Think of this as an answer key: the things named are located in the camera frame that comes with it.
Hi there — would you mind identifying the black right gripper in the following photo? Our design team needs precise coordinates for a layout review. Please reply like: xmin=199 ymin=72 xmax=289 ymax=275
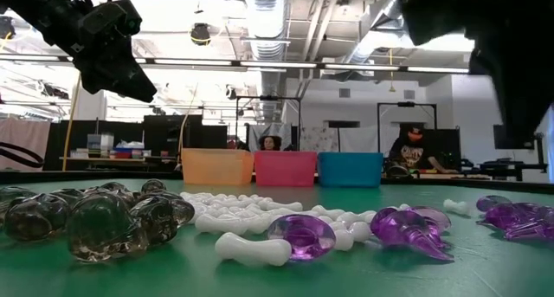
xmin=400 ymin=0 xmax=554 ymax=145

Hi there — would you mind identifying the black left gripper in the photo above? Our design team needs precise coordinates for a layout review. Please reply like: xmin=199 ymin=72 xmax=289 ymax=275
xmin=64 ymin=32 xmax=158 ymax=103

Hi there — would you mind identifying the black computer monitor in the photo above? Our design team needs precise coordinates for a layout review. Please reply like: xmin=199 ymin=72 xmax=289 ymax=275
xmin=493 ymin=124 xmax=536 ymax=150

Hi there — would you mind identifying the clear plastic storage box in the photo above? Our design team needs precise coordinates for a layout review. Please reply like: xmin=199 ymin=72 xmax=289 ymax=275
xmin=86 ymin=133 xmax=115 ymax=158

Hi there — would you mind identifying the black desk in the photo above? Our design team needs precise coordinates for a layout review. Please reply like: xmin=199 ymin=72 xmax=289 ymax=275
xmin=462 ymin=132 xmax=550 ymax=184

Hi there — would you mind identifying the black ceiling dome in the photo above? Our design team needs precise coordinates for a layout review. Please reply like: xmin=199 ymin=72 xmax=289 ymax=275
xmin=190 ymin=23 xmax=212 ymax=47

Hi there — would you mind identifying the pink curtain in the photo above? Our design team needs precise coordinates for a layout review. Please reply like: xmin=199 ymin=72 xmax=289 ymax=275
xmin=0 ymin=117 xmax=52 ymax=172

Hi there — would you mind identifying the person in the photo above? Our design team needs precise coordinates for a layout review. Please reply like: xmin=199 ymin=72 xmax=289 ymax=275
xmin=258 ymin=135 xmax=282 ymax=152
xmin=387 ymin=123 xmax=460 ymax=175

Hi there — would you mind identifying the orange plastic bin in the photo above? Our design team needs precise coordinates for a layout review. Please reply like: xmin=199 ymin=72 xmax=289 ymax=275
xmin=181 ymin=148 xmax=255 ymax=186

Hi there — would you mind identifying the pink plastic bin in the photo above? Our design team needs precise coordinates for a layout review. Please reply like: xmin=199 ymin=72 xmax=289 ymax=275
xmin=254 ymin=151 xmax=318 ymax=188

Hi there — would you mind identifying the blue plastic bin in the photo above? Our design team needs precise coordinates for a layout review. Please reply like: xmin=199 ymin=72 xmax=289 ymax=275
xmin=318 ymin=152 xmax=384 ymax=189

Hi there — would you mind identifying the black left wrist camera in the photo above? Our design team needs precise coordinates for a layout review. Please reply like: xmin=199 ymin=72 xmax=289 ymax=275
xmin=80 ymin=0 xmax=143 ymax=37

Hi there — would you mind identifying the yellow extension cable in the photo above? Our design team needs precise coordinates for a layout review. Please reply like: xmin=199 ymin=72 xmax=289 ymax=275
xmin=61 ymin=74 xmax=83 ymax=172

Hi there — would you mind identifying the black frame stand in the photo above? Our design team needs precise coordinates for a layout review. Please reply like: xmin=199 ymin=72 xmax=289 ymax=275
xmin=376 ymin=100 xmax=438 ymax=159
xmin=235 ymin=94 xmax=303 ymax=152

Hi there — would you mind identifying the ribbed silver air duct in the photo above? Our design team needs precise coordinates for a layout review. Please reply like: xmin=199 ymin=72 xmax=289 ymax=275
xmin=240 ymin=0 xmax=291 ymax=62

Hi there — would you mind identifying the smooth silver air duct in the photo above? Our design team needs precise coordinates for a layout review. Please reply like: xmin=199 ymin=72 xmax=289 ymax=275
xmin=345 ymin=0 xmax=406 ymax=64

